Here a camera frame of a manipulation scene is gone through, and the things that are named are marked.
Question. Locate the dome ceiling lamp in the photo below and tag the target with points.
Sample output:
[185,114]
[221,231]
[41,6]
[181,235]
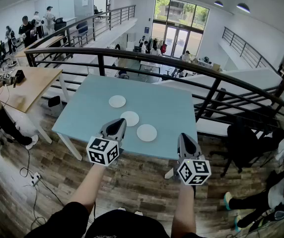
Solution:
[218,4]
[243,8]

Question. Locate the black metal railing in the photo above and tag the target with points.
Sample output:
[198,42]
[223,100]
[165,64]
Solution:
[243,49]
[110,21]
[101,63]

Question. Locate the person's black t-shirt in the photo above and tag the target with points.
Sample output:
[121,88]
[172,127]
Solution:
[122,225]

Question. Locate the white plate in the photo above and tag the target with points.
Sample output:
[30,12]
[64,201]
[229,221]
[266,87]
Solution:
[146,132]
[132,118]
[117,101]

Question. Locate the blue office chair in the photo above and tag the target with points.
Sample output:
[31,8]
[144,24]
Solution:
[83,28]

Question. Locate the white table leg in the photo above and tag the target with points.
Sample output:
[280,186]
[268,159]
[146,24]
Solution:
[70,146]
[168,174]

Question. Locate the black office chair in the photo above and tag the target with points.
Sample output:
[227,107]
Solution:
[60,23]
[243,142]

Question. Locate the large glass window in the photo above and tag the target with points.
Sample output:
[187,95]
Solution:
[179,11]

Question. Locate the small black box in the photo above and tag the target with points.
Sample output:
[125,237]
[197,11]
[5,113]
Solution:
[20,77]

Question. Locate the person's right forearm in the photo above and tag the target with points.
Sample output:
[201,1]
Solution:
[184,207]

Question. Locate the person's left shoe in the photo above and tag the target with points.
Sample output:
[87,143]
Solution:
[121,209]

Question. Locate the person's right shoe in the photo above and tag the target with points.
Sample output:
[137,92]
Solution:
[139,213]

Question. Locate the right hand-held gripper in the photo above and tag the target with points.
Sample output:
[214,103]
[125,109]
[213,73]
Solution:
[194,172]

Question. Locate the blue wall sign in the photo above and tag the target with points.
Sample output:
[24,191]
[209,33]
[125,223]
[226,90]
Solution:
[146,30]

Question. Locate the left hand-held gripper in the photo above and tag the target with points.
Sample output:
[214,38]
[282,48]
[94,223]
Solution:
[99,149]

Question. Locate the white bin with black liner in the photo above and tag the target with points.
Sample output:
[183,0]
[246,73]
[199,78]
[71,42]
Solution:
[54,101]

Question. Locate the clothes rack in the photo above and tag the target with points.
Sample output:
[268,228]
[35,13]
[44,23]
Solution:
[157,41]

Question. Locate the person's shoe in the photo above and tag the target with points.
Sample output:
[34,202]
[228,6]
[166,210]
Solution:
[121,209]
[139,213]

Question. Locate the person's left forearm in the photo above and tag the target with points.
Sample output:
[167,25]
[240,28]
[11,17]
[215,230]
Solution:
[87,187]

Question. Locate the white power strip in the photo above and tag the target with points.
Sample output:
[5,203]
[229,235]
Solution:
[35,178]

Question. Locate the light wooden desk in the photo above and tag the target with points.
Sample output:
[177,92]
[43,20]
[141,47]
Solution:
[45,43]
[37,83]

